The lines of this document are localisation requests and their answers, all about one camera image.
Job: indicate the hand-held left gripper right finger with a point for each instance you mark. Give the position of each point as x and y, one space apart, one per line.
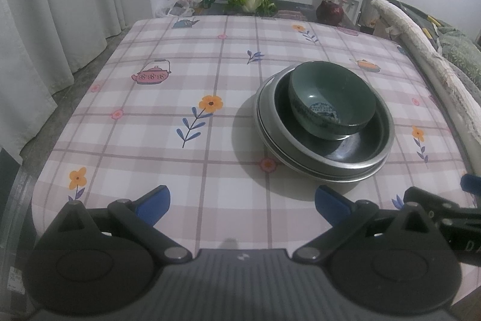
332 205

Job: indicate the grey patterned quilt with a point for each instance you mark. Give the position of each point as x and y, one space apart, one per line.
424 10

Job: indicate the white curtain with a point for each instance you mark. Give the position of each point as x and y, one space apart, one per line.
56 24

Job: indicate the white plastic bag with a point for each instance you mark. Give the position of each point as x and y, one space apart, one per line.
180 1

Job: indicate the stainless steel bowl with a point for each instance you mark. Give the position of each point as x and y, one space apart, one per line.
360 151

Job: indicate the large stainless steel plate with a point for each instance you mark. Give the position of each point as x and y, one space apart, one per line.
270 140

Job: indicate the green leaf print pillow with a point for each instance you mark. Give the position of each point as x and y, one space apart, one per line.
462 50

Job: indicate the plaid teapot print tablecloth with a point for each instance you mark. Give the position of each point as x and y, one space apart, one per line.
169 80

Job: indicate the green ceramic bowl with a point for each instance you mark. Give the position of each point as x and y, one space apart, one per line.
330 95

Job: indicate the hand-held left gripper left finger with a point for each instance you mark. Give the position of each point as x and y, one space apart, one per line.
155 206

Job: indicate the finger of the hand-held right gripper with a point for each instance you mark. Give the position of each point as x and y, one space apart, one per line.
472 185
428 201

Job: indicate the white woven blanket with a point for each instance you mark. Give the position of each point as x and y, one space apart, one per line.
409 31

